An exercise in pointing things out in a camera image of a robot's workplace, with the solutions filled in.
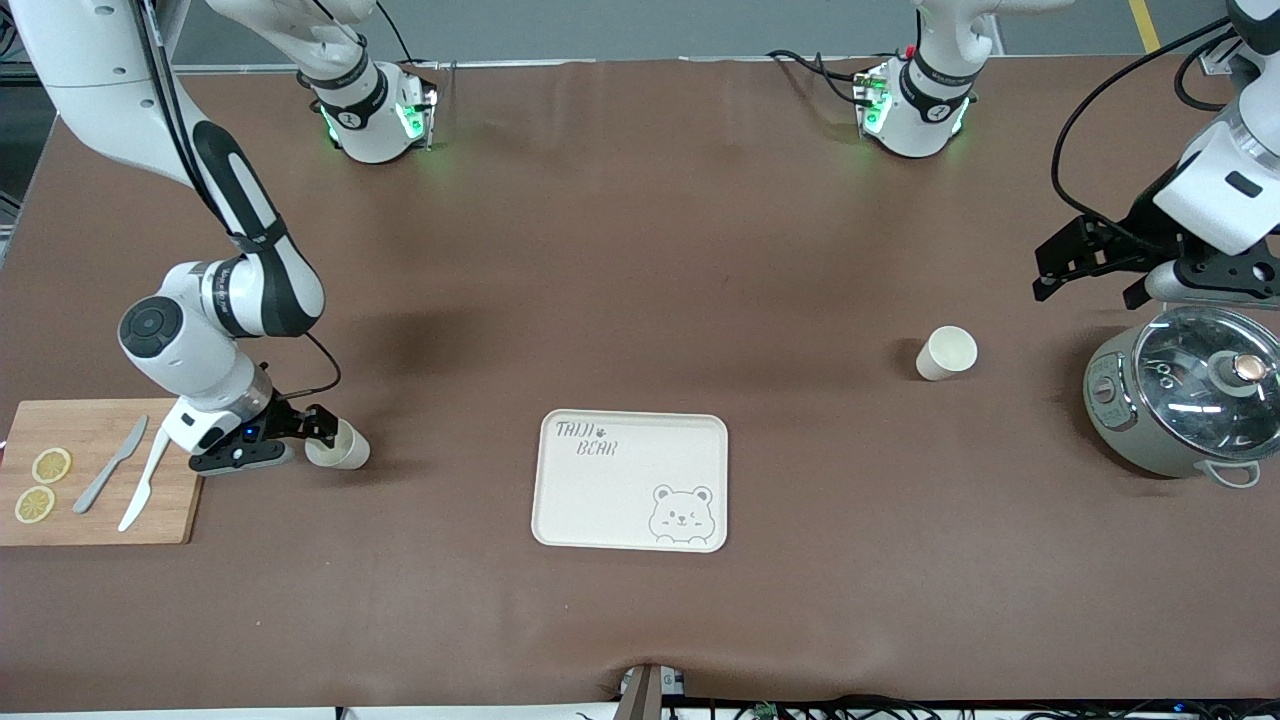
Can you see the aluminium frame post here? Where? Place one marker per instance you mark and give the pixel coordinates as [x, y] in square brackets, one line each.
[1215, 62]
[178, 35]

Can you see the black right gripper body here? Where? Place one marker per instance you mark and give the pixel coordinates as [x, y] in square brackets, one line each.
[283, 418]

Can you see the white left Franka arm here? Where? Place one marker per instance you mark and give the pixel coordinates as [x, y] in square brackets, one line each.
[1225, 185]

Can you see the white IKEA cup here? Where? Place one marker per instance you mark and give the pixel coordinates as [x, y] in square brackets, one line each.
[345, 452]
[948, 352]

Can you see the grey-green cooking pot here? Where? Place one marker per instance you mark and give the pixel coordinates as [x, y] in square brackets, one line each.
[1135, 430]

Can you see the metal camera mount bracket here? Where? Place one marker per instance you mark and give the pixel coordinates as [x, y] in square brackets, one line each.
[645, 695]

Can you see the white plastic knife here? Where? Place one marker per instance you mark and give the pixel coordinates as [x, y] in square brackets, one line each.
[145, 485]

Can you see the wooden cutting board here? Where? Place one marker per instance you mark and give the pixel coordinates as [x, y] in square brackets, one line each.
[100, 520]

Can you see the brown table cover mat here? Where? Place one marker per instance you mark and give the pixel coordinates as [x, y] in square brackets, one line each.
[640, 250]

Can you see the grey plastic knife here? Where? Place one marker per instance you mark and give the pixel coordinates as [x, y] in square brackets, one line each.
[105, 475]

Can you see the glass pot lid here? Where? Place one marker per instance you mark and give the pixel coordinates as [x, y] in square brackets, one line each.
[1200, 400]

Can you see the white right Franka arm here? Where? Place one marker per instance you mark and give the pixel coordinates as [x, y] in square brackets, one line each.
[190, 340]

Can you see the yellow lemon slice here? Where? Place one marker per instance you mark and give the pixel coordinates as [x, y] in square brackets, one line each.
[35, 504]
[51, 465]

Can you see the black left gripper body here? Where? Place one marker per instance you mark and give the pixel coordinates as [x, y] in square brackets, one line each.
[1137, 232]

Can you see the cream bear print tray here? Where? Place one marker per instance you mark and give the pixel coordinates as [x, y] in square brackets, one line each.
[640, 500]

